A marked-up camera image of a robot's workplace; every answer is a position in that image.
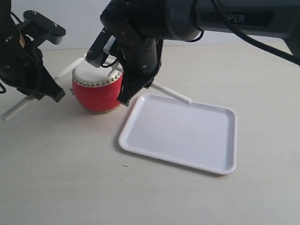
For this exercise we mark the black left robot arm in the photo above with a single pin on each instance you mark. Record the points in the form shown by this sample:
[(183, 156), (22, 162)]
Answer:
[(7, 24)]

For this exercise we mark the small red drum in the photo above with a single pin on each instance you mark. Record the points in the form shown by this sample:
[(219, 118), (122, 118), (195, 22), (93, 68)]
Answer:
[(96, 89)]

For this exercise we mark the white plastic tray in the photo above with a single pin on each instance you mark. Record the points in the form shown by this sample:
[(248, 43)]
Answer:
[(200, 136)]

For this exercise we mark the white drumstick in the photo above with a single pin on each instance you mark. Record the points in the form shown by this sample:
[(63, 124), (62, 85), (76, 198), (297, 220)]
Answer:
[(48, 87), (156, 86)]

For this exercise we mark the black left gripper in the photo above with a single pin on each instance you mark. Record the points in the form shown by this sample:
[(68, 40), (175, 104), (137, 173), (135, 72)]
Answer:
[(21, 66)]

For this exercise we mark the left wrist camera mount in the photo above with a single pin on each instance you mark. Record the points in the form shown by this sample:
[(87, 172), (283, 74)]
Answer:
[(40, 28)]

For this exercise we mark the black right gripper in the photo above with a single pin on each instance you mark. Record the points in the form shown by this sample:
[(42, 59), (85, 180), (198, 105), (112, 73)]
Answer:
[(141, 55)]

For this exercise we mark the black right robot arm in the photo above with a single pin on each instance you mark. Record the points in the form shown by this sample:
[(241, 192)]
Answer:
[(141, 26)]

